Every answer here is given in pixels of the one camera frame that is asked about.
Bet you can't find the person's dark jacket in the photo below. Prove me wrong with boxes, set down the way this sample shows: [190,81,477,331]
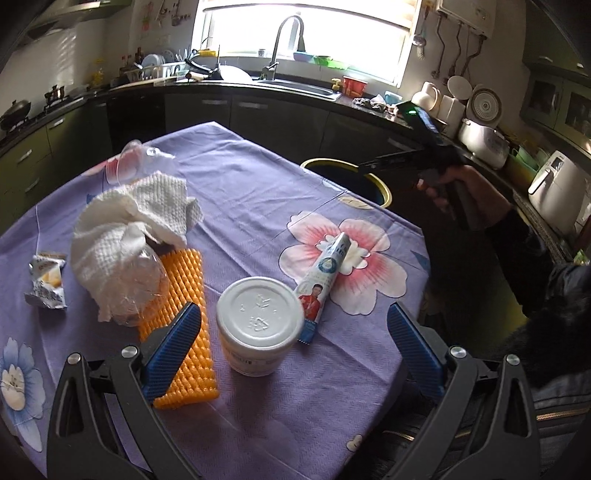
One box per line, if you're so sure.
[369,258,591,480]

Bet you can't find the white water heater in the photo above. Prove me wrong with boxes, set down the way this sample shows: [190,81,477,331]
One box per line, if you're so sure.
[436,0,497,38]

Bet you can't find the green plastic containers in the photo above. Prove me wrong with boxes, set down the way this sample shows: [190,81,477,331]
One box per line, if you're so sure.
[508,145,550,185]

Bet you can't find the orange foam net sleeve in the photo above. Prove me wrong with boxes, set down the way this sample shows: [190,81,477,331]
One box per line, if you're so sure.
[137,247,220,411]

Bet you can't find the yellow rimmed trash bin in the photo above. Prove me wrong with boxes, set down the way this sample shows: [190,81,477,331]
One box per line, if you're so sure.
[300,158,392,208]

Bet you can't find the black wok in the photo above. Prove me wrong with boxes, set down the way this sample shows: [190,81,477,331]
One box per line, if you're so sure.
[0,99,33,130]

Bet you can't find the glass door wall cabinet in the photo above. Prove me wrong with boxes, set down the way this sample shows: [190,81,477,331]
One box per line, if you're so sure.
[519,62,591,153]

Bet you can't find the range hood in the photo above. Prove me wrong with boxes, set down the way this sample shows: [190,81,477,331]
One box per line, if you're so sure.
[25,0,116,40]

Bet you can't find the white canister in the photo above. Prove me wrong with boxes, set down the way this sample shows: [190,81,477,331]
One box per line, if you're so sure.
[438,95,465,125]

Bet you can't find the kitchen base cabinets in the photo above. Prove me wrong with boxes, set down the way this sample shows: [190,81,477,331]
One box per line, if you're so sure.
[0,85,432,222]

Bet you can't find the dish rack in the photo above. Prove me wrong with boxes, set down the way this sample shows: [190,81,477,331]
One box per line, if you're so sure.
[122,53,190,83]

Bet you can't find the clear plastic bag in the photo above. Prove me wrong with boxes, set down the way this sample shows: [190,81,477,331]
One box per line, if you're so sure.
[99,231,178,328]

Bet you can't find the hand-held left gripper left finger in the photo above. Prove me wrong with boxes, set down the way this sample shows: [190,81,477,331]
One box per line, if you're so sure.
[46,301,204,480]

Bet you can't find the purple floral tablecloth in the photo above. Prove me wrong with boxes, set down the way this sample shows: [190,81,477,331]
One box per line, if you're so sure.
[0,121,432,480]

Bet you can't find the snack wrapper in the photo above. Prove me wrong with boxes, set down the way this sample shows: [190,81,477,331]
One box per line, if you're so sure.
[24,251,69,311]

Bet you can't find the kitchen window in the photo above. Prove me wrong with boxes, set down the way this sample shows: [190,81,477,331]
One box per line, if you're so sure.
[191,0,423,88]

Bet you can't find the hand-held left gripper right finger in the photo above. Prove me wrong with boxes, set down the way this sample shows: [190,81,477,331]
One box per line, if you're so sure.
[387,302,542,480]

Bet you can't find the white air fryer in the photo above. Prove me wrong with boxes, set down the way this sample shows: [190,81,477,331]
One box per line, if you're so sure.
[527,150,591,236]

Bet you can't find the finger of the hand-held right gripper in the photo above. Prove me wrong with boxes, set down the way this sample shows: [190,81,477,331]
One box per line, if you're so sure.
[358,147,426,175]

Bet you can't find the white rice cooker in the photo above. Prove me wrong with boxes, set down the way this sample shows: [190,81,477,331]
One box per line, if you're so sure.
[458,85,510,171]

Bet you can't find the red bowl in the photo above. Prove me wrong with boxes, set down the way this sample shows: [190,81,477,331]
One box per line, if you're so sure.
[342,75,369,97]

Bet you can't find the white round plate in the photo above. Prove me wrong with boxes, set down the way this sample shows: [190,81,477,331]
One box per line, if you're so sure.
[447,75,472,101]

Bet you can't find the hanging ladle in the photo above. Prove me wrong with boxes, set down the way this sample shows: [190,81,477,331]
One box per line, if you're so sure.
[412,9,428,61]

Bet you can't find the white paper towel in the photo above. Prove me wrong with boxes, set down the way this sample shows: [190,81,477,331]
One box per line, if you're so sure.
[70,171,204,324]

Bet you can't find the person's right hand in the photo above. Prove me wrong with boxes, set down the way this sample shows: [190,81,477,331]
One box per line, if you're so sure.
[414,165,511,222]

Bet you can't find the person's right forearm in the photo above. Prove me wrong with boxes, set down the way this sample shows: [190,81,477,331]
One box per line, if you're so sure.
[482,202,557,319]

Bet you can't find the white kettle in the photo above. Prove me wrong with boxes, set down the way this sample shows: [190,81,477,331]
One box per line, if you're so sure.
[411,82,440,112]

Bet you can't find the gas stove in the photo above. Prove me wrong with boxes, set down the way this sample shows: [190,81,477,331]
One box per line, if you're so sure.
[0,85,88,139]

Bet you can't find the white plastic tub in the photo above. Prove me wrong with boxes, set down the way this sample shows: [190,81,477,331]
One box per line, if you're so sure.
[216,276,305,378]

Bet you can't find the large white plate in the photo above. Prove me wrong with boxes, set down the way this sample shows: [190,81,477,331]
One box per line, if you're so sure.
[210,65,254,84]

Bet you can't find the dark rag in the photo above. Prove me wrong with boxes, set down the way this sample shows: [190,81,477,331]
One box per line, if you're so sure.
[353,95,393,114]

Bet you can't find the clear plastic cup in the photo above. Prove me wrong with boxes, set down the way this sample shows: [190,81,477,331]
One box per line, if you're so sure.
[105,139,176,186]

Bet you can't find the toothpaste tube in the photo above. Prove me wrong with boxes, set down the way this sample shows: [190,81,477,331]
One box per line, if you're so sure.
[295,232,352,344]

